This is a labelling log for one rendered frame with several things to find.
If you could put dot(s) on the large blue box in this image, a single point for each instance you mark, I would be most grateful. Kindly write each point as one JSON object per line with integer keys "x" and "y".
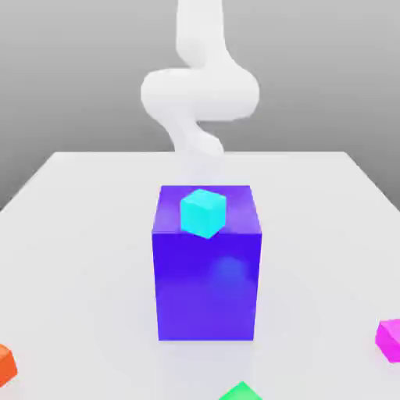
{"x": 206, "y": 287}

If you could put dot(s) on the small magenta cube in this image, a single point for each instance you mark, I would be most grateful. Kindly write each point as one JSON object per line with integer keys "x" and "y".
{"x": 390, "y": 340}

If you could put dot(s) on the small orange cube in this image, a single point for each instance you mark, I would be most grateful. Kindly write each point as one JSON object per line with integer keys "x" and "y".
{"x": 5, "y": 365}

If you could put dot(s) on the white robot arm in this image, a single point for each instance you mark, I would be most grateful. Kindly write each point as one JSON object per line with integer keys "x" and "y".
{"x": 200, "y": 93}

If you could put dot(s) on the small green cube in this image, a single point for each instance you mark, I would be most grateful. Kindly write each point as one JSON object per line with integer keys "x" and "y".
{"x": 241, "y": 393}

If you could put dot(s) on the small cyan cube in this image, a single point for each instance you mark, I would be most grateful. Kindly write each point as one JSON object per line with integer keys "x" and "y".
{"x": 203, "y": 215}

